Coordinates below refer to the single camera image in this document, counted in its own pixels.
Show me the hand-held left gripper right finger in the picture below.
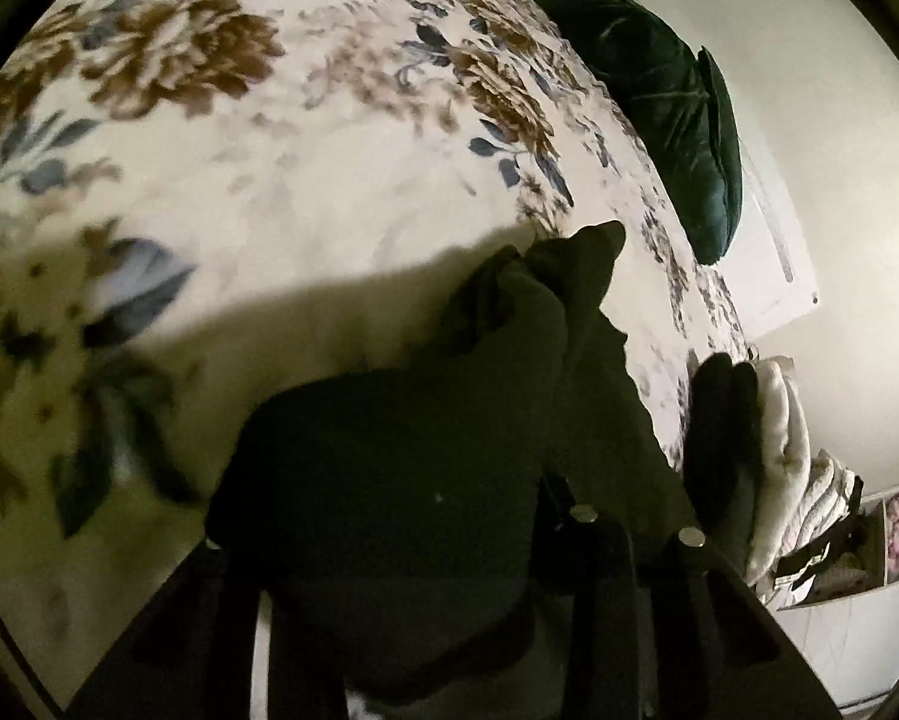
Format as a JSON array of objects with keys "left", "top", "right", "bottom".
[{"left": 539, "top": 476, "right": 844, "bottom": 720}]

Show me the black folded garment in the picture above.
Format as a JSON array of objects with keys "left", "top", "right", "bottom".
[{"left": 681, "top": 352, "right": 765, "bottom": 571}]

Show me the dark green pillow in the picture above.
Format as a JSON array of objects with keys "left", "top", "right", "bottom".
[{"left": 524, "top": 0, "right": 742, "bottom": 265}]

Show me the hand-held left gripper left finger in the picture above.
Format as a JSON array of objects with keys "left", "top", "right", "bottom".
[{"left": 67, "top": 536, "right": 345, "bottom": 720}]

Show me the black lion print sweater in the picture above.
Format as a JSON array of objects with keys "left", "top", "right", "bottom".
[{"left": 205, "top": 221, "right": 701, "bottom": 702}]

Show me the white bed headboard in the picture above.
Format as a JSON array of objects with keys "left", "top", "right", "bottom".
[{"left": 726, "top": 142, "right": 821, "bottom": 331}]

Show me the floral bed blanket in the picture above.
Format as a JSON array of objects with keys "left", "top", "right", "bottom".
[{"left": 0, "top": 0, "right": 757, "bottom": 720}]

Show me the pile of jackets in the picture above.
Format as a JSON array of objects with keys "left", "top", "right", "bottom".
[{"left": 775, "top": 450, "right": 866, "bottom": 602}]

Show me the white folded garment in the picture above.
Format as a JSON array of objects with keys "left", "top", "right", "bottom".
[{"left": 745, "top": 358, "right": 817, "bottom": 578}]

